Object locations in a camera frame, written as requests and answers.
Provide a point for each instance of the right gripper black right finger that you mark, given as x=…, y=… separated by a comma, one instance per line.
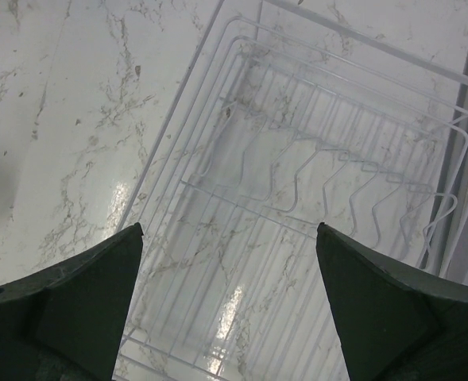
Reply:
x=394, y=321

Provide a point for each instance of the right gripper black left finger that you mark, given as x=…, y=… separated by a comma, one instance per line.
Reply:
x=66, y=322

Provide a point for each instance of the white wire dish rack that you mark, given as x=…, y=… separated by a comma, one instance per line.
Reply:
x=287, y=118

